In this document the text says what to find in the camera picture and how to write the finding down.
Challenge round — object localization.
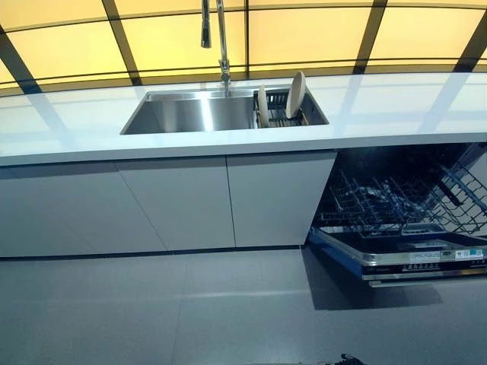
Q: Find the beige deep ceramic plate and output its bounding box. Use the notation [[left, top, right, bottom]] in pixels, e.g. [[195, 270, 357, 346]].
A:
[[284, 71, 307, 119]]

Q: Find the black dish drying rack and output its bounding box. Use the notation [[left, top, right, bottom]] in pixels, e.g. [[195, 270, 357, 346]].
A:
[[253, 87, 310, 129]]

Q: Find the stainless steel kitchen sink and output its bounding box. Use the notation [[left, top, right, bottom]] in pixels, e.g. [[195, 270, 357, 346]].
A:
[[119, 86, 330, 136]]

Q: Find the chrome pull-down faucet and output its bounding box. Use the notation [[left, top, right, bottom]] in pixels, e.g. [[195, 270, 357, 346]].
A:
[[200, 0, 233, 98]]

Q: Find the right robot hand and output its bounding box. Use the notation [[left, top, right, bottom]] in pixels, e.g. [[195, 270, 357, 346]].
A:
[[333, 353, 368, 365]]

